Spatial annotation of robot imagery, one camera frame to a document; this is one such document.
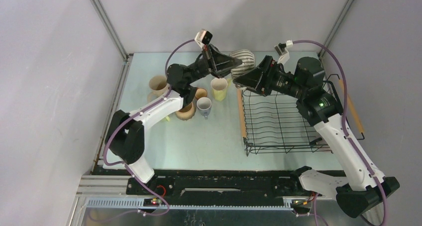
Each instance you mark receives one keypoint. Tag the beige round speckled mug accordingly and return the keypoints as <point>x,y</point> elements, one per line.
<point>187,112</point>

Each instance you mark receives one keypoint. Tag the aluminium slotted rail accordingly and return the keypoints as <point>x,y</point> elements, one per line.
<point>139,203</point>

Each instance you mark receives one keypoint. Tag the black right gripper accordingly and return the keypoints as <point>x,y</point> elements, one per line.
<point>250,80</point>

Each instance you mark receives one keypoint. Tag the floral patterned cream mug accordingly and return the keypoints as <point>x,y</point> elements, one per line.
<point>158,86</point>

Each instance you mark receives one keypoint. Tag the yellow green faceted mug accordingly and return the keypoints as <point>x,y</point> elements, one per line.
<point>219,88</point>

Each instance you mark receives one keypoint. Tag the black wire dish rack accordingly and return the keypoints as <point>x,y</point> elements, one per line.
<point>274,125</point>

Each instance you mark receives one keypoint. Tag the wooden rack handle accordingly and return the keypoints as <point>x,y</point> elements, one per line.
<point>352,109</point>
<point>241,114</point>

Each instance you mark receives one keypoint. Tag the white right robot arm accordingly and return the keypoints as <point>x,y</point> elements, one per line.
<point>364,186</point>

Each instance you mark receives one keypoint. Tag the left wooden rack handle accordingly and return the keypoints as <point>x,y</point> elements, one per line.
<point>241,114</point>

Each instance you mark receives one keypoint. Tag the small grey blue cup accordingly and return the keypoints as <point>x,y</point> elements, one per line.
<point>204,105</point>

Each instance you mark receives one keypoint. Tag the small red orange cup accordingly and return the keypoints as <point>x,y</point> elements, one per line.
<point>201,93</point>

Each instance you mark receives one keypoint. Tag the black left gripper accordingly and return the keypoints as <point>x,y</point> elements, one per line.
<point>217,64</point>

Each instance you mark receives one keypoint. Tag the striped grey white mug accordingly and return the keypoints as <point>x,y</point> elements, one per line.
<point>248,62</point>

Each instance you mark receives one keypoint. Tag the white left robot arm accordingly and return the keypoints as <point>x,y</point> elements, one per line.
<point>126,132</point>

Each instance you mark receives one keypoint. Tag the right wooden rack handle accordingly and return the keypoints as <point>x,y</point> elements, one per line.
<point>352,109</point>

